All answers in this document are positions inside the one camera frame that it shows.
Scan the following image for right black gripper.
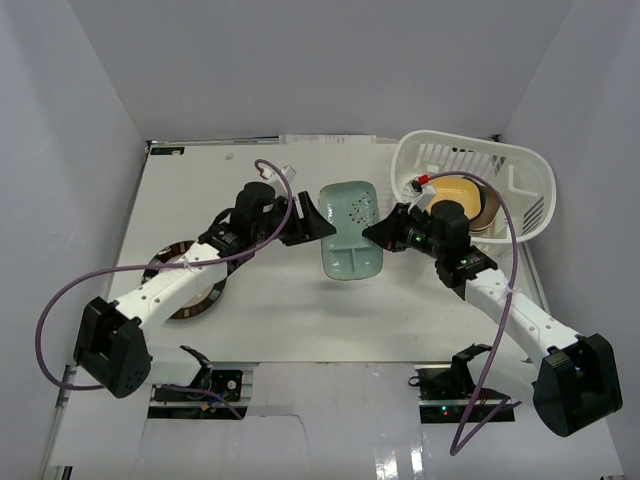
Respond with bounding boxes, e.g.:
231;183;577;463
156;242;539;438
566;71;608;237
364;203;446;260

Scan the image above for light green rectangular plate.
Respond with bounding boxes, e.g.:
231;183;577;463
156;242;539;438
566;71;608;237
318;181;383;281

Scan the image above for yellow square plate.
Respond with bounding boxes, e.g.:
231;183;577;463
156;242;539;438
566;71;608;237
430;176;480;220

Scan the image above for brown square plate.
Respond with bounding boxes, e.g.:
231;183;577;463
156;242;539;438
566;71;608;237
470;186;501;235

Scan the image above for round dark mirrored plate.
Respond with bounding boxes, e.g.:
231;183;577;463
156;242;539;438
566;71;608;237
149;240;226;321

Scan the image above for dark blue leaf plate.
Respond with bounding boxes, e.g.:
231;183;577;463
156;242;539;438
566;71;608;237
475;186;487;218

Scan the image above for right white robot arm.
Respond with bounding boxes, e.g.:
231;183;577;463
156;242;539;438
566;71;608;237
363;201;623;437

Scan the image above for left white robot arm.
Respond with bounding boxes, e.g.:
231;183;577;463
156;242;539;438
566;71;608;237
74;182;336;399

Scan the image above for papers at table back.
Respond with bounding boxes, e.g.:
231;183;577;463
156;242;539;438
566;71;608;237
278;134;377;145

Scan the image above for white plastic dish basket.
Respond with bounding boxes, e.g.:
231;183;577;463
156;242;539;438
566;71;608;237
389;130;557;243

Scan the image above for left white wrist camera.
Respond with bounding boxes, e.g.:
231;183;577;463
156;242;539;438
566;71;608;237
261;165;297;187

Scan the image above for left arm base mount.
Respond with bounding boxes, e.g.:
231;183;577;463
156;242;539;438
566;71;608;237
147;369;251;421

